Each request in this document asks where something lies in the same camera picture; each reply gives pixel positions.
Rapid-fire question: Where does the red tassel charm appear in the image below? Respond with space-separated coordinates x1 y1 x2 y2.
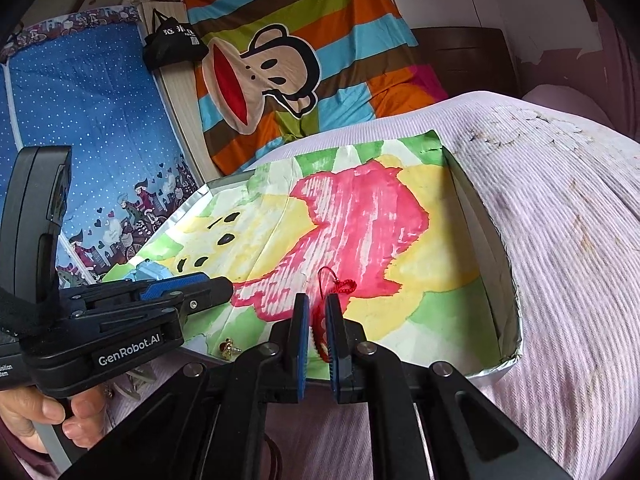
311 266 360 365

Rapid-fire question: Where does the black tote bag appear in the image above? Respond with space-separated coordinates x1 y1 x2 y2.
142 7 208 71

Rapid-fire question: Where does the blue toy bus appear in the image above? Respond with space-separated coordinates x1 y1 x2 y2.
131 259 176 283

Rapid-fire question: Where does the shallow grey cardboard box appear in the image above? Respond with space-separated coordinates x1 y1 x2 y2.
102 130 523 378

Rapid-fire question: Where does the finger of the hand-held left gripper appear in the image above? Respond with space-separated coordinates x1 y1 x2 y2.
60 272 211 311
75 277 235 336

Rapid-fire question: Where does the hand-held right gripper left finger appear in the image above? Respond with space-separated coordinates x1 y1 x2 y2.
60 293 313 480

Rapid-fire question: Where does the blue dotted fabric wardrobe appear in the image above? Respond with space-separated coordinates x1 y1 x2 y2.
0 5 201 287

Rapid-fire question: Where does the striped monkey print sheet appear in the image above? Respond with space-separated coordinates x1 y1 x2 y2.
182 0 451 171

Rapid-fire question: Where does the pink pillow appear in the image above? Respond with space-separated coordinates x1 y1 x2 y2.
522 85 616 128

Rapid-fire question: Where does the painted paper sheet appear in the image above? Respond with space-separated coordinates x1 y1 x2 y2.
105 132 501 376

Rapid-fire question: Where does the dark wooden headboard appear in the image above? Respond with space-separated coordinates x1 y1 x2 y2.
415 26 521 98

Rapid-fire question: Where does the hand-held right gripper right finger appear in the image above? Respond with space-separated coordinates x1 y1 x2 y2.
325 294 576 480

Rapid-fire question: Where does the light wooden cabinet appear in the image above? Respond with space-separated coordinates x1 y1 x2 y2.
140 0 211 186

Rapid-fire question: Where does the person's left hand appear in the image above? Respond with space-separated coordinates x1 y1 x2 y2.
0 387 108 457

